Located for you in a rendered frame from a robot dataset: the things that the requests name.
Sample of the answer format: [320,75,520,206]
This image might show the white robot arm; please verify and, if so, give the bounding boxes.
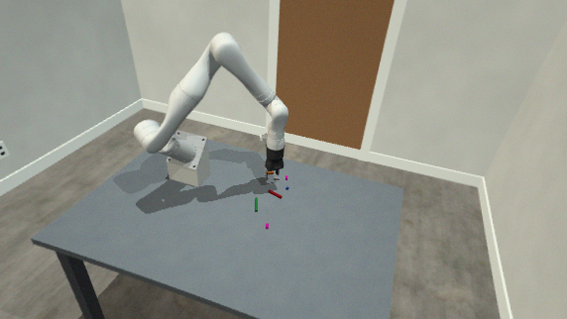
[134,33,288,162]

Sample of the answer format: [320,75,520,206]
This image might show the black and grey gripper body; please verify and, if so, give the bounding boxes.
[260,134,284,171]

